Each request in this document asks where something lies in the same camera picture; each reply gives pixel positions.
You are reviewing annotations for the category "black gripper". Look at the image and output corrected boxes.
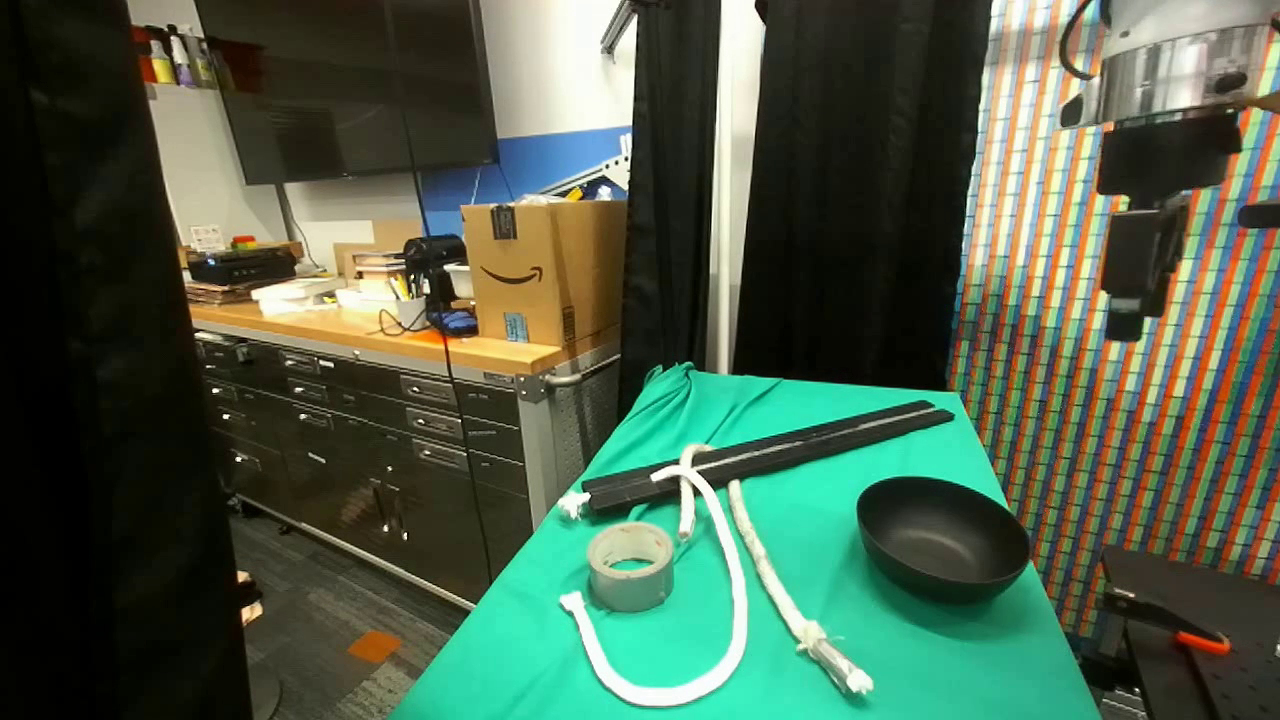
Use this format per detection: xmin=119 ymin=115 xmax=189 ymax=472
xmin=1101 ymin=196 xmax=1193 ymax=343

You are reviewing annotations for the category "black bowl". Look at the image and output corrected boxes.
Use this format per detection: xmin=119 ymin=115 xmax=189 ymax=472
xmin=853 ymin=472 xmax=1037 ymax=603

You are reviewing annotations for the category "multicolour striped backdrop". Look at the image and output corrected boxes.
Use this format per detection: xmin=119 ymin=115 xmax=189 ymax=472
xmin=944 ymin=0 xmax=1280 ymax=644

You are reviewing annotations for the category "wide black curtain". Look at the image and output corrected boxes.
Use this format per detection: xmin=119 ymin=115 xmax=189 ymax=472
xmin=732 ymin=0 xmax=998 ymax=393

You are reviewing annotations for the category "black perforated breadboard plate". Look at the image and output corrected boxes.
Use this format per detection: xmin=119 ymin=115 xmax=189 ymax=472
xmin=1092 ymin=546 xmax=1280 ymax=720

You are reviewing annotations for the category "long flat black bar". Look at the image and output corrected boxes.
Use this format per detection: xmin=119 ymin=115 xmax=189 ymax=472
xmin=576 ymin=395 xmax=961 ymax=521

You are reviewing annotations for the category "green tablecloth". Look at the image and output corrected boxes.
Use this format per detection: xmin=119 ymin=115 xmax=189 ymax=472
xmin=388 ymin=359 xmax=1105 ymax=720

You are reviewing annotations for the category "narrow black curtain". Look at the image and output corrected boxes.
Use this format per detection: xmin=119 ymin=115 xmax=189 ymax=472
xmin=618 ymin=0 xmax=724 ymax=404

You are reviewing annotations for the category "cardboard shipping box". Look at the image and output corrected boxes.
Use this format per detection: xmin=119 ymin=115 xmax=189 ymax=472
xmin=462 ymin=196 xmax=634 ymax=359

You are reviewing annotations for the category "black desktop device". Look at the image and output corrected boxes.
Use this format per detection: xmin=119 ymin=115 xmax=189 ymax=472
xmin=396 ymin=234 xmax=479 ymax=339

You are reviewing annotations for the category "wood topped drawer workbench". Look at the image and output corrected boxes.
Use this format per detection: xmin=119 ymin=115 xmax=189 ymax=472
xmin=189 ymin=299 xmax=624 ymax=614

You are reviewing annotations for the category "white tray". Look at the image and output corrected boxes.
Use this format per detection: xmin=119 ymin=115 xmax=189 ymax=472
xmin=248 ymin=272 xmax=353 ymax=323

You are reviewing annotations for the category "black flat case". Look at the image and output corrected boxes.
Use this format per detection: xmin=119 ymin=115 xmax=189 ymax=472
xmin=184 ymin=242 xmax=303 ymax=289

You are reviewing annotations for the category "wrist camera mount block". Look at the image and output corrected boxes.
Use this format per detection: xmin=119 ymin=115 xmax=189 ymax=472
xmin=1092 ymin=111 xmax=1248 ymax=206

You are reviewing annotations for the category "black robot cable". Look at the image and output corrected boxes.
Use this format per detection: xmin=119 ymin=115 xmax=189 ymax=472
xmin=1055 ymin=0 xmax=1105 ymax=86

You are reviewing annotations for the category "orange handled tool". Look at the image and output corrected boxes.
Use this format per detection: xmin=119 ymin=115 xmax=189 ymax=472
xmin=1107 ymin=586 xmax=1238 ymax=659

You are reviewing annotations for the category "white rope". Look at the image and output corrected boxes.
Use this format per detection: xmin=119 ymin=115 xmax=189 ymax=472
xmin=557 ymin=442 xmax=881 ymax=714

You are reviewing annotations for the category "black wall television screen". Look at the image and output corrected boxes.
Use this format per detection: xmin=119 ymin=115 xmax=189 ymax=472
xmin=191 ymin=0 xmax=502 ymax=189

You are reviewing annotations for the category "wall shelf with bottles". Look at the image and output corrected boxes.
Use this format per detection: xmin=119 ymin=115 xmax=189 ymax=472
xmin=127 ymin=18 xmax=225 ymax=97

